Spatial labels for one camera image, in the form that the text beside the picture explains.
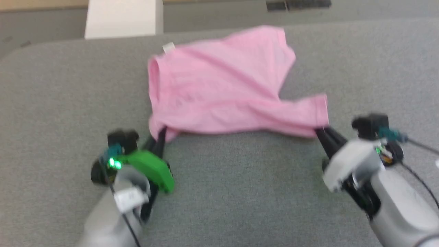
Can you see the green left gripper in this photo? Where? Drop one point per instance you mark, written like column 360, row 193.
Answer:
column 151, row 168

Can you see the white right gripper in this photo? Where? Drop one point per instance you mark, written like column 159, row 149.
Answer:
column 353, row 164

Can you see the pink shirt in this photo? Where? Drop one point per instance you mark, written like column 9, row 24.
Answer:
column 223, row 89

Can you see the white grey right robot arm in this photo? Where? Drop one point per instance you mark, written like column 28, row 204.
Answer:
column 398, row 206

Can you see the grey fabric sofa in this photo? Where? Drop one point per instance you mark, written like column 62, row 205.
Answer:
column 240, row 192

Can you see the white box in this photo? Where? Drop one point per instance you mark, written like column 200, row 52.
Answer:
column 123, row 19

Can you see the large black floor plate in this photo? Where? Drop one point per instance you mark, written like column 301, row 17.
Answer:
column 308, row 3

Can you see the small black floor plate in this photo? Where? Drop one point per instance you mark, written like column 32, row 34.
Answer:
column 276, row 6

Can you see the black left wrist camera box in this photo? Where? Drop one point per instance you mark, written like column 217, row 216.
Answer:
column 123, row 140

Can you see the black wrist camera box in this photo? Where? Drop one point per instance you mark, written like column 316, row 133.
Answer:
column 123, row 140
column 370, row 125

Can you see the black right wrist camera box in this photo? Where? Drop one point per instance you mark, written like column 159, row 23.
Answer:
column 370, row 125

